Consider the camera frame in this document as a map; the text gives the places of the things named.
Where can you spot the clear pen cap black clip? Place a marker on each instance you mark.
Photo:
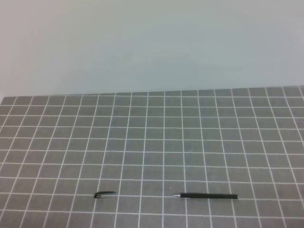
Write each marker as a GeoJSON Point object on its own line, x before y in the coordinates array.
{"type": "Point", "coordinates": [99, 194]}

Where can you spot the black pen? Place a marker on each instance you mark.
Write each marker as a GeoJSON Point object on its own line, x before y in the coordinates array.
{"type": "Point", "coordinates": [206, 196]}

